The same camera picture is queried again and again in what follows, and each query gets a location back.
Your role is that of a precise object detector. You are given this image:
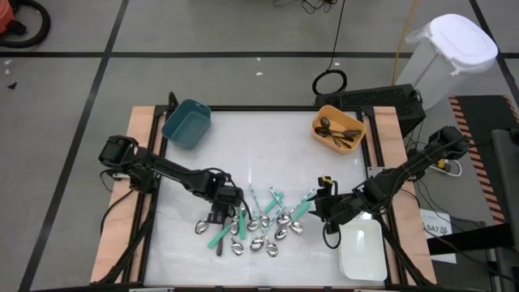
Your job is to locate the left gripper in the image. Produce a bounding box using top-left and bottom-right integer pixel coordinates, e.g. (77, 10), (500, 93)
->
(190, 172), (246, 225)

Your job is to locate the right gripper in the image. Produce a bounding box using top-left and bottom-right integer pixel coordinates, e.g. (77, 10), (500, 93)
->
(314, 187), (366, 226)

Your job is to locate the patterned-handle silver spoon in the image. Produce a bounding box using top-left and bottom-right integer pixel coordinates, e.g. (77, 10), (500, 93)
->
(253, 210), (280, 258)
(268, 186), (304, 235)
(247, 184), (272, 228)
(250, 214), (281, 251)
(227, 233), (246, 257)
(277, 188), (316, 226)

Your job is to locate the orange plastic bin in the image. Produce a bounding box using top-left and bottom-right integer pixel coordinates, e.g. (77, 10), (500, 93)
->
(311, 104), (367, 155)

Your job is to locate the white plastic bin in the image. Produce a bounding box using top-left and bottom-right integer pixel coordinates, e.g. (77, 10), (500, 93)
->
(338, 218), (388, 282)

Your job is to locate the wooden table side board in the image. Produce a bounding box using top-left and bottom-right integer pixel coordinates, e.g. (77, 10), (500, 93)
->
(367, 105), (437, 285)
(89, 105), (163, 284)

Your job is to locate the teal plastic bin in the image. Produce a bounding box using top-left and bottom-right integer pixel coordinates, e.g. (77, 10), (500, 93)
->
(161, 98), (212, 150)

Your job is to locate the black computer case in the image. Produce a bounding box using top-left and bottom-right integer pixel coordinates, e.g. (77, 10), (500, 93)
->
(315, 84), (427, 139)

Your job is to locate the white paper sign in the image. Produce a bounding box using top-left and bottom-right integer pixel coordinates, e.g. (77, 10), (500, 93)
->
(419, 208), (457, 264)

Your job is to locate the black metal beam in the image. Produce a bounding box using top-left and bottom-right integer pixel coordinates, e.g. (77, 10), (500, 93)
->
(425, 233), (519, 256)

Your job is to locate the black hazard-striped mat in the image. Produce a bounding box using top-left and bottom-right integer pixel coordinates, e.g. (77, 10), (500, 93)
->
(448, 95), (519, 224)

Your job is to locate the gray metal stand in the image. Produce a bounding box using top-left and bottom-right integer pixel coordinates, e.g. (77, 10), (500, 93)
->
(491, 127), (519, 292)

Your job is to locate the white trash can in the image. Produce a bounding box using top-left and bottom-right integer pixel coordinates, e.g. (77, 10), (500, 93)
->
(395, 13), (499, 110)

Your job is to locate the orange vacuum cleaner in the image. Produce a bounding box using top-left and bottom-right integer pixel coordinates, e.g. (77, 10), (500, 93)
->
(0, 0), (15, 36)

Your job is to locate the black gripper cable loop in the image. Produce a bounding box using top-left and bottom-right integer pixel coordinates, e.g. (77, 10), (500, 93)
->
(323, 221), (341, 250)

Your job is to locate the black table frame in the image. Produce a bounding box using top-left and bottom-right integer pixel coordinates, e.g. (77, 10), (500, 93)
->
(97, 91), (437, 292)

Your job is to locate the coiled black floor cable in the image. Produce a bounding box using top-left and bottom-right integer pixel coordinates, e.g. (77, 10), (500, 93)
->
(311, 0), (349, 97)

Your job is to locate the white cable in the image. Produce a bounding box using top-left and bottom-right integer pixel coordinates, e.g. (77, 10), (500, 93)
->
(429, 157), (463, 178)

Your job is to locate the yellow hanging cable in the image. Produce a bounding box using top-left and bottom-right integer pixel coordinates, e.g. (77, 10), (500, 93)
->
(391, 0), (419, 87)

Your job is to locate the black cable bundle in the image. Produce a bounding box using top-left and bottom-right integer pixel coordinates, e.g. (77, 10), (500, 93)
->
(273, 0), (337, 13)

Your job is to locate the black vacuum hose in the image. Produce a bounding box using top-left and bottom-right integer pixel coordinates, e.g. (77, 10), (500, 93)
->
(0, 0), (52, 49)

